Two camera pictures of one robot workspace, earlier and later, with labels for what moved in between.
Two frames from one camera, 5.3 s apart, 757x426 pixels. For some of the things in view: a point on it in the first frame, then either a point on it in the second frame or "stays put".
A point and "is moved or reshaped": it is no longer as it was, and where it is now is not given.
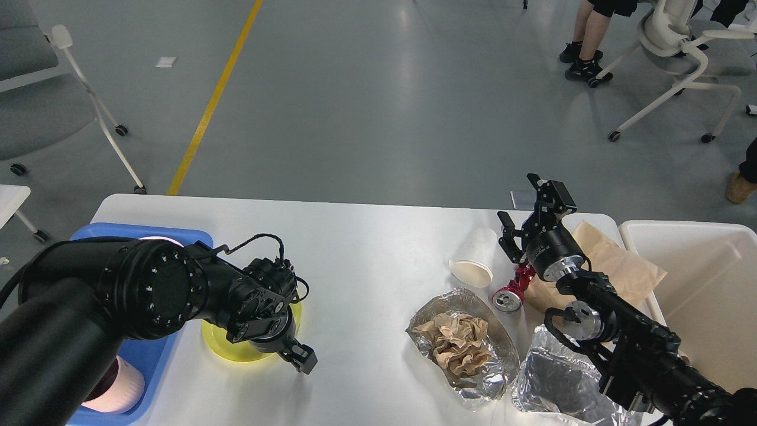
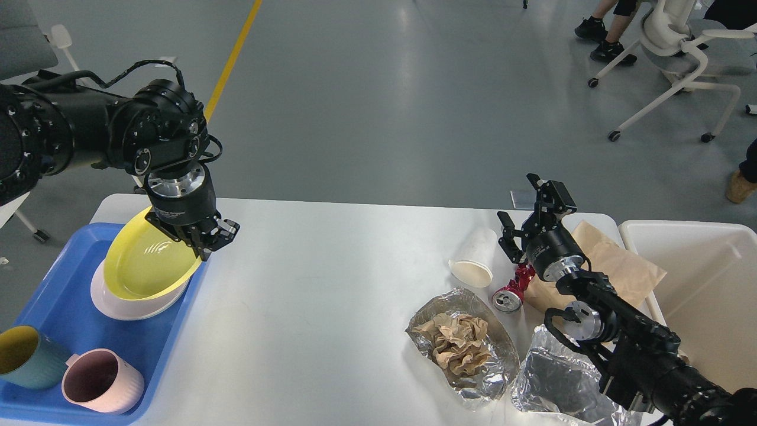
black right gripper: [551, 249] stays put
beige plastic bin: [708, 298] stays put
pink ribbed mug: [120, 389] stays put
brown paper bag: [635, 277] stays put
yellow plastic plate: [243, 352] is moved or reshaped
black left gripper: [282, 340] -> [183, 198]
